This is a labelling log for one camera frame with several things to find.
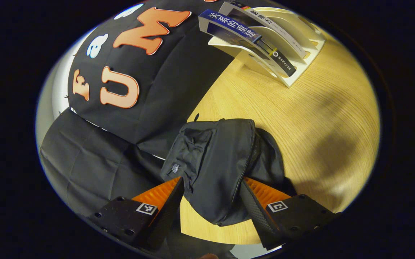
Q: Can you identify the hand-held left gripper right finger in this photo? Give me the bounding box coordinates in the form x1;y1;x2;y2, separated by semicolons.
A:
239;177;342;251

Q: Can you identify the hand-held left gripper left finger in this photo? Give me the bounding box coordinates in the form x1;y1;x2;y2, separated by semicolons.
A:
87;176;185;252

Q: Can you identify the black schoolbag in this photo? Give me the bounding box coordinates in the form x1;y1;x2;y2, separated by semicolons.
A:
160;118;295;227

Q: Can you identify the white bookshelf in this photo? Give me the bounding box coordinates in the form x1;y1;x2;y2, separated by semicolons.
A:
207;2;327;88

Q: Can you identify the blue cover book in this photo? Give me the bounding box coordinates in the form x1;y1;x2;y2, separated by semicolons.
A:
198;9;297;78

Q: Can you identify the white spine book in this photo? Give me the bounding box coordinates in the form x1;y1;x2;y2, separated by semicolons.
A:
218;1;307;60

